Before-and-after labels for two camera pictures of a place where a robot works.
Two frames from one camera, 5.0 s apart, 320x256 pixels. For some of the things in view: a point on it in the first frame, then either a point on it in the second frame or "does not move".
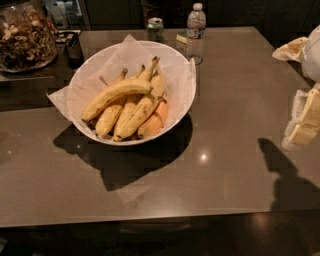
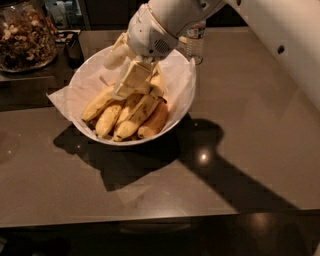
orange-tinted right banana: (156, 122) does not move
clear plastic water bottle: (195, 34) does not move
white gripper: (312, 55) -> (146, 35)
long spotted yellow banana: (143, 106) does not move
